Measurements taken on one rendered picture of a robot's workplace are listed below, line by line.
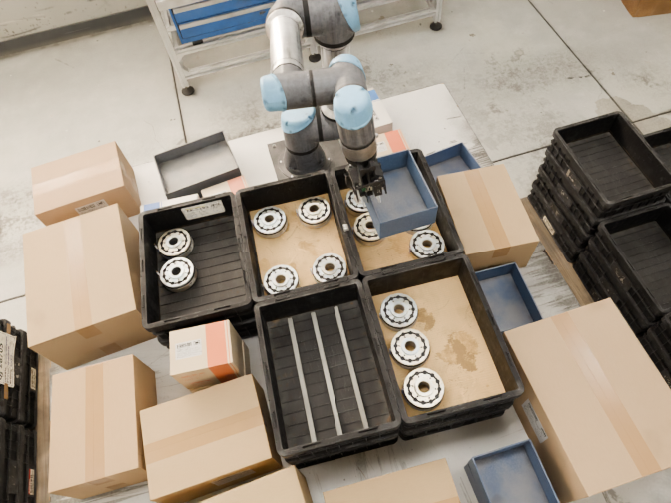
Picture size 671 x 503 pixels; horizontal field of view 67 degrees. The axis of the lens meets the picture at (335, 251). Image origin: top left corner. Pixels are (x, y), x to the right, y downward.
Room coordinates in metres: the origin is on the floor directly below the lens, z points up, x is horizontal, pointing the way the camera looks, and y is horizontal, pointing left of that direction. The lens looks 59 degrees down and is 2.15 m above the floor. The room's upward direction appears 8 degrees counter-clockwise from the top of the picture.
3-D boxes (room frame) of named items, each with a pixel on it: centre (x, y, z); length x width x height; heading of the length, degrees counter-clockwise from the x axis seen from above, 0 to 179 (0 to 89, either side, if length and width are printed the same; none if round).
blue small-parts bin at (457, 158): (1.11, -0.43, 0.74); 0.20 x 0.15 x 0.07; 105
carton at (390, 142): (1.24, -0.23, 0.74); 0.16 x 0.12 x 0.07; 98
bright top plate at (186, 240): (0.90, 0.49, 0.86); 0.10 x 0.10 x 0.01
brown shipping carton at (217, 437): (0.31, 0.39, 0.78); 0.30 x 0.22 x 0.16; 101
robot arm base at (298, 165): (1.25, 0.06, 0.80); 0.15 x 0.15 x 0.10
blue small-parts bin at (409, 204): (0.78, -0.17, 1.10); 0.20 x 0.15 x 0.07; 9
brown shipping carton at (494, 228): (0.86, -0.47, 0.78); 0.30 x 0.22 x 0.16; 3
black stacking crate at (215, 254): (0.80, 0.41, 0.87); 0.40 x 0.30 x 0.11; 6
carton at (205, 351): (0.51, 0.38, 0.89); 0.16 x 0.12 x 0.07; 94
